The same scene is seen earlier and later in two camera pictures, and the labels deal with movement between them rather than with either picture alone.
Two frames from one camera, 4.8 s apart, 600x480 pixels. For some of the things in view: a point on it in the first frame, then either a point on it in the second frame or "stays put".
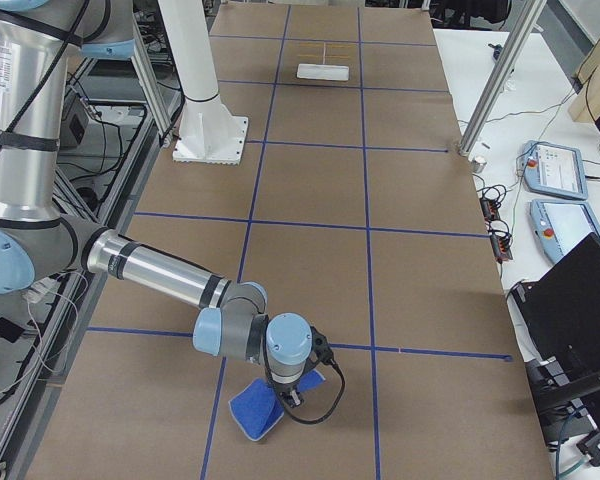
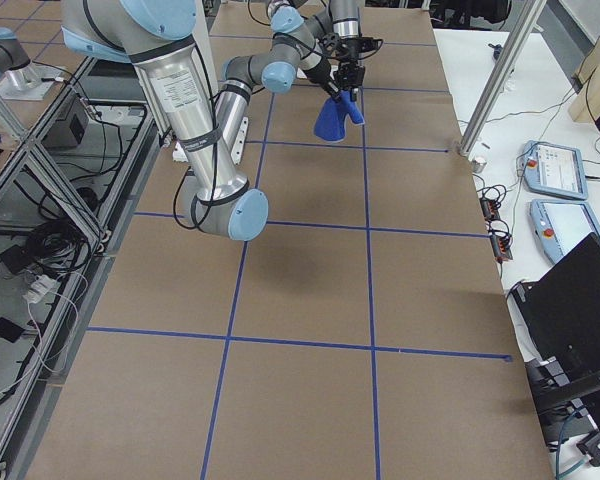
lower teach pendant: [560, 226] stays put
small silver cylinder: [478, 166] stays put
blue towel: [257, 407] → [330, 125]
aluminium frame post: [529, 16] stays put
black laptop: [572, 314] stays put
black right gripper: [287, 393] → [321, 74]
